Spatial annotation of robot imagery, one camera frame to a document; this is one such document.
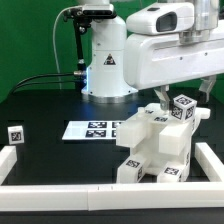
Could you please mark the white chair back frame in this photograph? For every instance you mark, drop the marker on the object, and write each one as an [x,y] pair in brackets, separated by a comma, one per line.
[132,131]

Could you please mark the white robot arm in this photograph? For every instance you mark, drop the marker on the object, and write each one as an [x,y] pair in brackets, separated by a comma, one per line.
[108,47]

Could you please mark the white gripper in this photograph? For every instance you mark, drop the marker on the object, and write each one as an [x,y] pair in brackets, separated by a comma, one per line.
[152,61]

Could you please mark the black camera on stand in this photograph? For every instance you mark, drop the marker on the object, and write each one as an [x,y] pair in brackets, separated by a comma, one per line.
[82,16]

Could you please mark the white workspace border frame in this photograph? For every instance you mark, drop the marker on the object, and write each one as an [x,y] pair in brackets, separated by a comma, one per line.
[103,196]

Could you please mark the white marker sheet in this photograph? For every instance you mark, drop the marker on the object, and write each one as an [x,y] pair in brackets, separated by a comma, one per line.
[91,130]

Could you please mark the white chair seat part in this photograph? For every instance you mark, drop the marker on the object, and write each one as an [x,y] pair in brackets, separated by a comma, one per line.
[163,156]

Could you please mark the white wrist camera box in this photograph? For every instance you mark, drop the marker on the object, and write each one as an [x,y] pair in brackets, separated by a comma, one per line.
[162,18]

